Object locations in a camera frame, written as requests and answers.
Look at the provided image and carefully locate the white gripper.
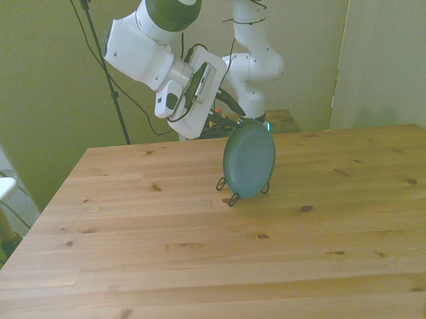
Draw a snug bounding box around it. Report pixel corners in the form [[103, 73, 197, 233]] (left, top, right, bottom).
[[163, 45, 249, 141]]

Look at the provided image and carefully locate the teal round plate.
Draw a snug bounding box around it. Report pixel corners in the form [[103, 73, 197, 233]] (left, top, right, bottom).
[[220, 117, 278, 202]]

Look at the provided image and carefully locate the black tripod pole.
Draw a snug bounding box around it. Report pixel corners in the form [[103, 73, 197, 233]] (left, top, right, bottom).
[[67, 0, 132, 148]]

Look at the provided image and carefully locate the person's bare leg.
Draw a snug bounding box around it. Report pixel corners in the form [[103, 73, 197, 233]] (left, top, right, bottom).
[[0, 207, 21, 250]]

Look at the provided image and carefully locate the coiled dark cable bundle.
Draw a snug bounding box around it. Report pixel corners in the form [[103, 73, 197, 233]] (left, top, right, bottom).
[[198, 122, 237, 139]]

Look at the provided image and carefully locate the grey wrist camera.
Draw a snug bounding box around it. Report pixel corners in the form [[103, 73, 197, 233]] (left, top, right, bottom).
[[184, 60, 219, 106]]

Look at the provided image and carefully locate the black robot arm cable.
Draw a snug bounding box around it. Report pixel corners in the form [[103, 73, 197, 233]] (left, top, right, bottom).
[[161, 0, 273, 127]]

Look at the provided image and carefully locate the black tripod camera cable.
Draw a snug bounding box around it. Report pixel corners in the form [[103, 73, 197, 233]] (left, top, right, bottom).
[[68, 0, 183, 141]]

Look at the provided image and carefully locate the black wire plate stand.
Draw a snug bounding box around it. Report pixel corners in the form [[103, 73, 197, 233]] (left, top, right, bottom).
[[215, 173, 272, 208]]

